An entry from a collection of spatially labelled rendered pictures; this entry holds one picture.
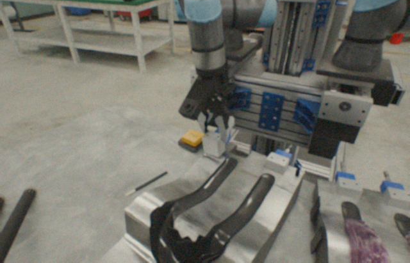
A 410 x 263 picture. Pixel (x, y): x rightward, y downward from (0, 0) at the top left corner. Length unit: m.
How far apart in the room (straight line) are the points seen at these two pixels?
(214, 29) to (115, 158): 0.55
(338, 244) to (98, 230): 0.54
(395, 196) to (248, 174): 0.34
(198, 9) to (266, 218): 0.46
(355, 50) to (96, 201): 0.92
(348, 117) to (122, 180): 0.73
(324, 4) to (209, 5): 0.68
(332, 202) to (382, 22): 0.57
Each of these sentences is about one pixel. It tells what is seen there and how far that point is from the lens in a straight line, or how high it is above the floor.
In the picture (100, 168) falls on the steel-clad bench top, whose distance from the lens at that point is 0.89.
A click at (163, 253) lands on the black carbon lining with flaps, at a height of 0.87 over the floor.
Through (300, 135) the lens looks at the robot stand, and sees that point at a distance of 1.15.
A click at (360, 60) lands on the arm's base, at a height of 1.07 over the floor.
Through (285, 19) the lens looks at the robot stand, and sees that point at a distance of 1.13.
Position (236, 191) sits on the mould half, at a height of 0.88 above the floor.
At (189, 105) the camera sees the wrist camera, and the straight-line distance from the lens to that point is 0.59.
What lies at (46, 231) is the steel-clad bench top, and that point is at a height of 0.80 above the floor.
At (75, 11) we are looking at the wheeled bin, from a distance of 8.04.
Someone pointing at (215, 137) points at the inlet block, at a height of 0.95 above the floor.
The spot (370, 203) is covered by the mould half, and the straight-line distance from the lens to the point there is 0.78.
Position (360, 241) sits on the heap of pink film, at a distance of 0.59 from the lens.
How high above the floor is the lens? 1.36
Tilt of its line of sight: 34 degrees down
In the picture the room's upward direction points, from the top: straight up
